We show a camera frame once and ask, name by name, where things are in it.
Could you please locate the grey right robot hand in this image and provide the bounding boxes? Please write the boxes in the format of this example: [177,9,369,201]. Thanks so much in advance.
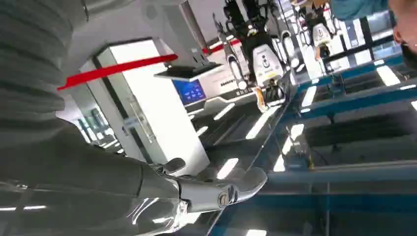
[0,119,268,236]

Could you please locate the white cabinet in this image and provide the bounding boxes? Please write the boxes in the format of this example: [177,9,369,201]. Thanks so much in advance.
[80,37,211,177]

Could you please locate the red barrier tape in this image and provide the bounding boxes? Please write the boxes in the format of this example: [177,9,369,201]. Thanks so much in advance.
[57,54,179,91]

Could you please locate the blue display screen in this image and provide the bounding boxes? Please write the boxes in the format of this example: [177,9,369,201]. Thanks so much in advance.
[173,79,207,106]

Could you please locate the grey flat console panel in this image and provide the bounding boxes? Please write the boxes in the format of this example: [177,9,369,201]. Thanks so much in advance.
[153,62,224,83]

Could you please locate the black and white humanoid robot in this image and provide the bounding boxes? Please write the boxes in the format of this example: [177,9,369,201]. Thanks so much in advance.
[293,0,347,62]
[213,0,294,113]

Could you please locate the person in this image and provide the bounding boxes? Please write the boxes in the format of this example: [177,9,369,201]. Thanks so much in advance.
[330,0,417,71]

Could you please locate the blue metal frame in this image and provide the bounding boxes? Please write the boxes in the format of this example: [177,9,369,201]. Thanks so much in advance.
[208,54,417,236]

